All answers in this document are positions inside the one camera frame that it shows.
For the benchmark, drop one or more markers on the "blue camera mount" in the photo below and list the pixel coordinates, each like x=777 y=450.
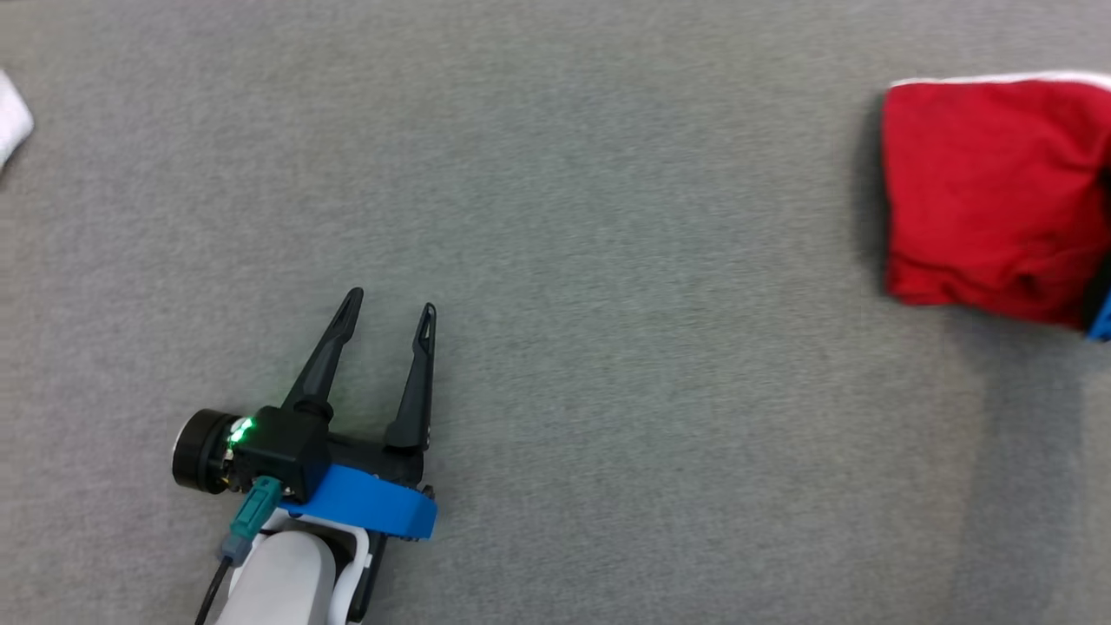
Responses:
x=1102 y=319
x=373 y=508

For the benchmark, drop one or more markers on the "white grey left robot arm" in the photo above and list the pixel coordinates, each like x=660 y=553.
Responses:
x=278 y=582

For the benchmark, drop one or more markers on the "blue right camera mount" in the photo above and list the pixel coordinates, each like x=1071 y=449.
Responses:
x=1102 y=319

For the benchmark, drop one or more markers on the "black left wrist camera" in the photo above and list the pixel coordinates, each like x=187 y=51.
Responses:
x=278 y=451

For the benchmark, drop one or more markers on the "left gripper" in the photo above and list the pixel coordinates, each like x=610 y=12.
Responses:
x=382 y=464

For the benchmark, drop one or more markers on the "blue left camera mount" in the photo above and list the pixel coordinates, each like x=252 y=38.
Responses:
x=373 y=508

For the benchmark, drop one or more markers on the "red white-sleeved shirt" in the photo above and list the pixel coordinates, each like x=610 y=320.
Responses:
x=989 y=191
x=10 y=121

